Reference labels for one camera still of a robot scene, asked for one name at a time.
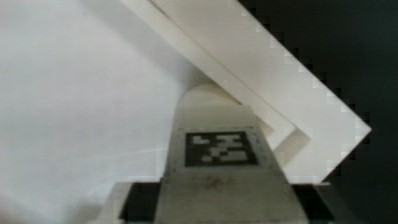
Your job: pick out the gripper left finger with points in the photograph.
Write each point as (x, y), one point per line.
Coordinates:
(130, 204)

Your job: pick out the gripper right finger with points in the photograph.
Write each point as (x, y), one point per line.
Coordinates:
(324, 205)

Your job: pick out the white table leg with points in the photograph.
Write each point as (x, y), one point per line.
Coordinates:
(223, 187)

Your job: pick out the white square tabletop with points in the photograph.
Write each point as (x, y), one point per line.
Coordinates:
(93, 79)

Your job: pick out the white U-shaped obstacle fence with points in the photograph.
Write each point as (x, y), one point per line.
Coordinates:
(232, 35)

